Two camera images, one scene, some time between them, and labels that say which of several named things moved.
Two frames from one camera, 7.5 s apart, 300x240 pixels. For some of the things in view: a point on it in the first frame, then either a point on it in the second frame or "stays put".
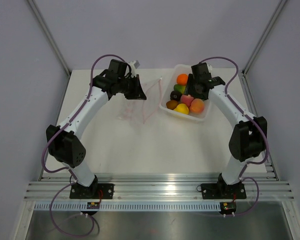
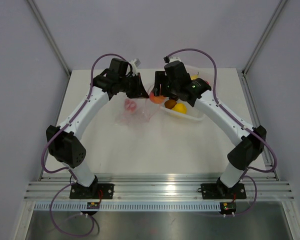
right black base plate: [222, 191] stays put
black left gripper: [138, 93] stays put
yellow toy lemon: [182, 108] stays put
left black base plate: [94, 191] stays put
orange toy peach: [197, 106] → [157, 99]
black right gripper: [189, 90] → [160, 78]
